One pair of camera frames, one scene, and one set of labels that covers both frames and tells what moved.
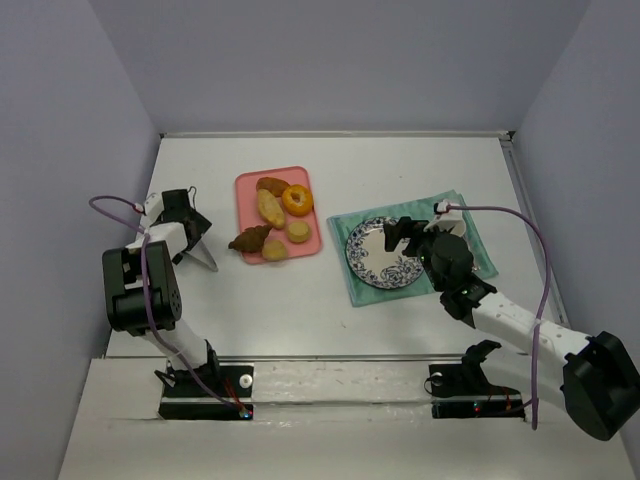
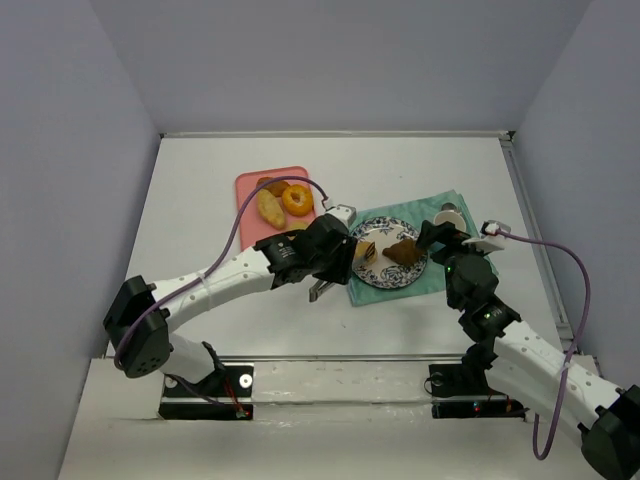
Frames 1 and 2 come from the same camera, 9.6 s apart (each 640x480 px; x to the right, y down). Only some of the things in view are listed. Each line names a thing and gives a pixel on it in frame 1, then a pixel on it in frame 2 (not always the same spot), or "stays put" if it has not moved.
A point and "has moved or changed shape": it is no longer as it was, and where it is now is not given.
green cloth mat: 361,293 stays put
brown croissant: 252,239 has moved or changed shape
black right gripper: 410,238 → 435,235
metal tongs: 209,265 → 315,291
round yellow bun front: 274,250 has moved or changed shape
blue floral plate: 369,261 stays put
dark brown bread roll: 275,185 stays put
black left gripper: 195,228 → 338,260
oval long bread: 270,208 stays put
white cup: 454,221 stays put
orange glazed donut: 297,200 stays put
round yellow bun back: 298,231 stays put
